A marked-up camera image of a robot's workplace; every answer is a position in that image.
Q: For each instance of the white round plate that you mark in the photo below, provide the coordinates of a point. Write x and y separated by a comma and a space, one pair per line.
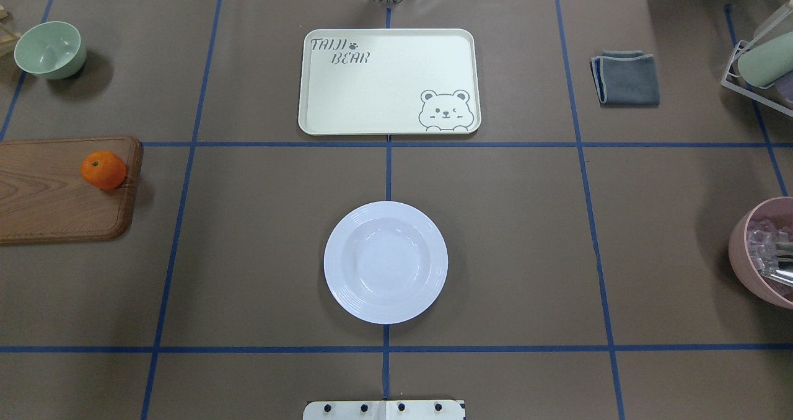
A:
385, 262

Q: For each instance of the orange fruit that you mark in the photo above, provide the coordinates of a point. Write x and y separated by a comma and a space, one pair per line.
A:
104, 170

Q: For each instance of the cream bear tray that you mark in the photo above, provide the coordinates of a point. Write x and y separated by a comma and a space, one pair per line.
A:
389, 81

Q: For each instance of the folded grey cloth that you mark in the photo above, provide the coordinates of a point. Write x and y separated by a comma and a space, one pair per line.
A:
626, 78

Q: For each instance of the wooden cutting board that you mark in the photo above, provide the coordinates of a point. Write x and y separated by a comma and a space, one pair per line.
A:
45, 199

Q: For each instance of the pink bowl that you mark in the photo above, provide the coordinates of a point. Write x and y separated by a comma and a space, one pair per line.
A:
778, 210

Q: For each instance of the green bowl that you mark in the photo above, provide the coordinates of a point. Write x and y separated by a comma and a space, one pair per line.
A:
51, 50

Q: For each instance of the metal utensil in bowl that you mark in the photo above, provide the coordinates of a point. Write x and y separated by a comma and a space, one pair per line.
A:
776, 262

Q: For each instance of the pale green cup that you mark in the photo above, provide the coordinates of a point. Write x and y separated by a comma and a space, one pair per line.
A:
762, 65

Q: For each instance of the purple cup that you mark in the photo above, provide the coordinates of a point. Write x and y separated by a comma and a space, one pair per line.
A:
783, 87

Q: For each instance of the wooden cup rack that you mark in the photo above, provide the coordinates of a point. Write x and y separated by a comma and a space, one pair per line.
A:
9, 37

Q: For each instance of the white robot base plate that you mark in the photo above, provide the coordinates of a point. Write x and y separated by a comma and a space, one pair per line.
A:
386, 409

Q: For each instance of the white wire cup rack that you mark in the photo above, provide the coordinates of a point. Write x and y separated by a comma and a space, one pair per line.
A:
778, 23

